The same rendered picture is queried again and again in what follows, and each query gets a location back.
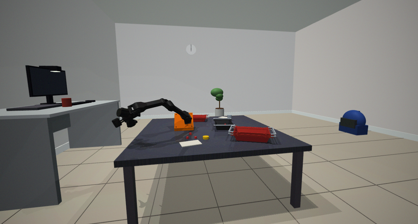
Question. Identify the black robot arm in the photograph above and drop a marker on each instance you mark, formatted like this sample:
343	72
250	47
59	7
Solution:
139	107

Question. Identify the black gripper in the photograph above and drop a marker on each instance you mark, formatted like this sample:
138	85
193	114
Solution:
118	122

